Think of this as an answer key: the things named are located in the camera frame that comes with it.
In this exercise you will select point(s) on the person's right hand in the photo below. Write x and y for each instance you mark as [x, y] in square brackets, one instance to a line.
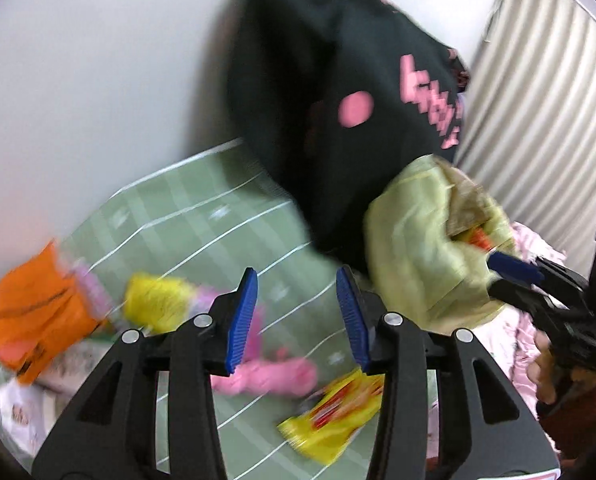
[545, 367]

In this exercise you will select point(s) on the white printed packet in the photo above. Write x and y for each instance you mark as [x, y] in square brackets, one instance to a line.
[22, 405]

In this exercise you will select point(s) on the yellow-green cloth bag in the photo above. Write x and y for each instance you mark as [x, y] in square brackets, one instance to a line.
[428, 245]

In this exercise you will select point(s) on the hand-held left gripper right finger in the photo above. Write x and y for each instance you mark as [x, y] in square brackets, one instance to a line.
[352, 320]

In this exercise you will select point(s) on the green plaid bed sheet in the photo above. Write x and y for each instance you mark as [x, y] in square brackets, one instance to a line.
[212, 230]

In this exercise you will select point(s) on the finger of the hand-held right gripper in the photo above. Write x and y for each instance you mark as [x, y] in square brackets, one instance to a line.
[513, 294]
[513, 264]

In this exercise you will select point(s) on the yellow and red snack packet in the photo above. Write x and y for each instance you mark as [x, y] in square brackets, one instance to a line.
[335, 410]

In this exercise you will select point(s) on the yellow crumpled packet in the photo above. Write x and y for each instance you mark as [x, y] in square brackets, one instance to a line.
[155, 302]

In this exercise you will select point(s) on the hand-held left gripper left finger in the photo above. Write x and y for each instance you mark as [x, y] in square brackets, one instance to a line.
[239, 320]

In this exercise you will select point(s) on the black garment with pink print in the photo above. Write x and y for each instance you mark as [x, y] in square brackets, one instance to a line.
[338, 105]

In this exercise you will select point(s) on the person's right forearm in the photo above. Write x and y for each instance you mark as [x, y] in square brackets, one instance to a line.
[590, 410]

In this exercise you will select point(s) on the orange snack packet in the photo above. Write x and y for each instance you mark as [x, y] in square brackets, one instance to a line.
[32, 317]

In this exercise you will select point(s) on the white pleated curtain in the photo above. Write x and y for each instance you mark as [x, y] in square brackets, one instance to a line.
[543, 105]

